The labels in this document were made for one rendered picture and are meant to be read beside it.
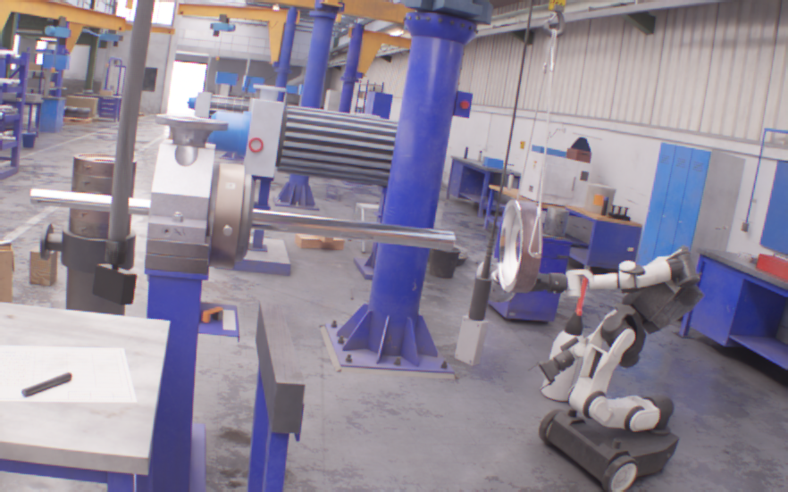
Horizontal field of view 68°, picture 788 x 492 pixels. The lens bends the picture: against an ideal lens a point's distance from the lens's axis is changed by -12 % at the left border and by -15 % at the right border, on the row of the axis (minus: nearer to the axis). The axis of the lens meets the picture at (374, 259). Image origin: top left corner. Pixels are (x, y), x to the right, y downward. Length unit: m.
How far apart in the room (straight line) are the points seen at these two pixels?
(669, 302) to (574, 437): 0.81
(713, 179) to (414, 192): 3.82
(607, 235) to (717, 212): 1.70
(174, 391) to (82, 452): 1.00
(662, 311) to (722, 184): 4.04
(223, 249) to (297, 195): 7.27
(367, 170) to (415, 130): 2.04
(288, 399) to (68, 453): 0.61
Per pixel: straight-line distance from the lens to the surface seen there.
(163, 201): 2.16
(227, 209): 2.22
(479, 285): 1.79
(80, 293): 3.85
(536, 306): 5.66
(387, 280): 4.13
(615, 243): 8.29
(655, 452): 3.46
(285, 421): 1.67
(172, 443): 2.33
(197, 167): 2.22
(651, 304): 3.16
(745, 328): 6.27
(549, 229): 5.66
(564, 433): 3.43
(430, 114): 3.99
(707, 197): 6.99
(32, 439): 1.31
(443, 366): 4.21
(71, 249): 3.78
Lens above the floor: 1.54
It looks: 13 degrees down
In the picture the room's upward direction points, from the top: 9 degrees clockwise
